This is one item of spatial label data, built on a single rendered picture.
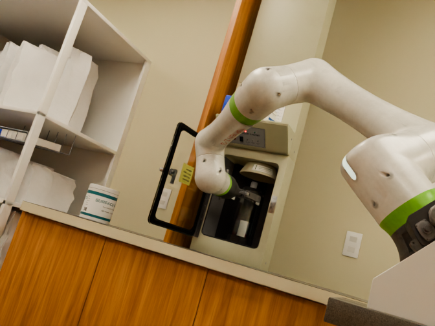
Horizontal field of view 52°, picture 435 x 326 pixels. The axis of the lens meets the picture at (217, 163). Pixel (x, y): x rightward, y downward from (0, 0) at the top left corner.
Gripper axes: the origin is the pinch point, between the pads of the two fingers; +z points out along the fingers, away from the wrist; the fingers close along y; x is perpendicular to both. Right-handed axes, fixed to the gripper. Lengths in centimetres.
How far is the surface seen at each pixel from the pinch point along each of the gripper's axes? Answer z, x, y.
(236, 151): -1.5, -18.7, 8.8
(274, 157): -1.1, -19.0, -8.2
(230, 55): -6, -61, 23
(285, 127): -11.7, -29.3, -13.7
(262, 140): -6.7, -23.8, -3.6
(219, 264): -31.8, 27.4, -10.6
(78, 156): 38, -8, 133
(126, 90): 39, -56, 114
